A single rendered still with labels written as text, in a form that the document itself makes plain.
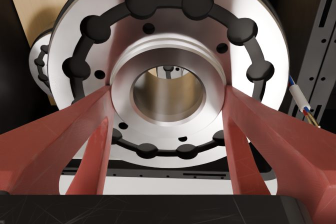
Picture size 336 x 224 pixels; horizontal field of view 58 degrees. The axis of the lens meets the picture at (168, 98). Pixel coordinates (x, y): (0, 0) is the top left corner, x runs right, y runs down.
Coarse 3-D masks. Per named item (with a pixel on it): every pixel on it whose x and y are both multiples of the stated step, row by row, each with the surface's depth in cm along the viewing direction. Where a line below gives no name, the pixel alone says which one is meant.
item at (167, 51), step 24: (144, 48) 11; (168, 48) 11; (192, 48) 11; (120, 72) 12; (144, 72) 12; (192, 72) 12; (216, 72) 12; (120, 96) 12; (216, 96) 12; (144, 120) 13; (168, 120) 14; (192, 120) 13
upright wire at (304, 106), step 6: (288, 84) 13; (294, 84) 13; (294, 90) 13; (300, 90) 13; (294, 96) 13; (300, 96) 12; (300, 102) 12; (306, 102) 12; (300, 108) 12; (306, 108) 12; (306, 114) 12; (312, 120) 11; (318, 126) 11
